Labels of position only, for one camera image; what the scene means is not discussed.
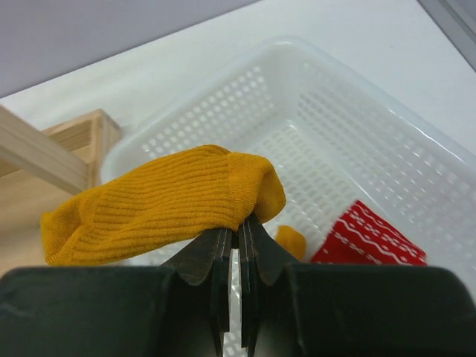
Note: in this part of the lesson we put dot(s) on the mustard yellow sock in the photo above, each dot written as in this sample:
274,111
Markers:
292,241
167,200

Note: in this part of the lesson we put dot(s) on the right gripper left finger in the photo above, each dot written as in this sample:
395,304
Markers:
179,308

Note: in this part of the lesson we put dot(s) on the white plastic basket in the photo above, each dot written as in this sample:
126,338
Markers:
333,139

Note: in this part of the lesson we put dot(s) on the wooden hanger rack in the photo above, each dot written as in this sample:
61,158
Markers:
42,169

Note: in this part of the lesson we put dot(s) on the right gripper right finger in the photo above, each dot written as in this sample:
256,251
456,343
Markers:
290,308

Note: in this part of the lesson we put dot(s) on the red snowflake sock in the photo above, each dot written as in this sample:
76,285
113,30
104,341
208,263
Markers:
360,236

